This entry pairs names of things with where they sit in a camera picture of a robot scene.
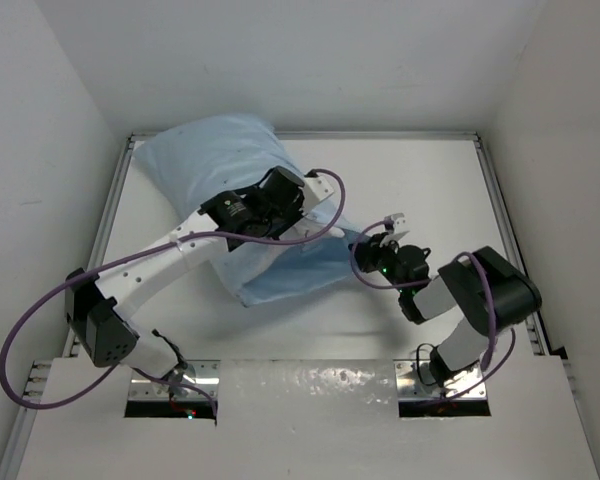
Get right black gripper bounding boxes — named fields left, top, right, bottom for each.
left=349, top=232, right=408, bottom=296

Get light blue pillowcase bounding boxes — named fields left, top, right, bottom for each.
left=134, top=114, right=360, bottom=307

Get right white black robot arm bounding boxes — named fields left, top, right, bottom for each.
left=349, top=232, right=542, bottom=387

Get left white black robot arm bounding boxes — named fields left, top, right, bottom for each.
left=67, top=167, right=311, bottom=380

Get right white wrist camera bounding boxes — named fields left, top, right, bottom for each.
left=381, top=213, right=409, bottom=246

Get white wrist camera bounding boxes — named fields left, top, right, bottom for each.
left=381, top=213, right=409, bottom=246
left=301, top=171, right=335, bottom=213

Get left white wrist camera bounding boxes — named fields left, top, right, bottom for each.
left=301, top=171, right=335, bottom=213

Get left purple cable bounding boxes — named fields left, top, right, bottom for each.
left=0, top=168, right=350, bottom=419

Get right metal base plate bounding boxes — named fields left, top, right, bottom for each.
left=394, top=358, right=487, bottom=402

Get metal base plate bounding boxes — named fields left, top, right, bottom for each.
left=128, top=360, right=220, bottom=402
left=394, top=358, right=487, bottom=402

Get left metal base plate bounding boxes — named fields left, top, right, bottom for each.
left=128, top=360, right=220, bottom=402

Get aluminium table frame rail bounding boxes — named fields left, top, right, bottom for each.
left=0, top=130, right=576, bottom=480

